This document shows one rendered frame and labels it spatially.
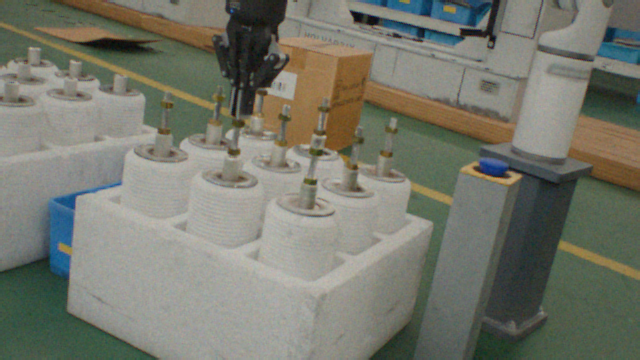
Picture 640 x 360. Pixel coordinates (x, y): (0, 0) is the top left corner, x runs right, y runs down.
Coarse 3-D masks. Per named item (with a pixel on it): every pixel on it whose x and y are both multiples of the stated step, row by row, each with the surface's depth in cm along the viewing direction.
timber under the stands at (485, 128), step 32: (64, 0) 455; (96, 0) 437; (160, 32) 397; (192, 32) 380; (384, 96) 306; (416, 96) 302; (448, 128) 288; (480, 128) 279; (512, 128) 271; (576, 128) 300; (608, 128) 315; (608, 160) 249
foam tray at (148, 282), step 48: (96, 240) 99; (144, 240) 95; (192, 240) 92; (384, 240) 105; (96, 288) 101; (144, 288) 96; (192, 288) 92; (240, 288) 88; (288, 288) 85; (336, 288) 87; (384, 288) 104; (144, 336) 98; (192, 336) 94; (240, 336) 90; (288, 336) 86; (336, 336) 92; (384, 336) 111
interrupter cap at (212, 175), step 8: (208, 168) 97; (216, 168) 98; (208, 176) 94; (216, 176) 96; (240, 176) 97; (248, 176) 97; (216, 184) 93; (224, 184) 92; (232, 184) 93; (240, 184) 94; (248, 184) 94; (256, 184) 95
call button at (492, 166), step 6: (480, 162) 98; (486, 162) 97; (492, 162) 97; (498, 162) 98; (504, 162) 99; (480, 168) 98; (486, 168) 97; (492, 168) 96; (498, 168) 96; (504, 168) 97; (492, 174) 97; (498, 174) 97
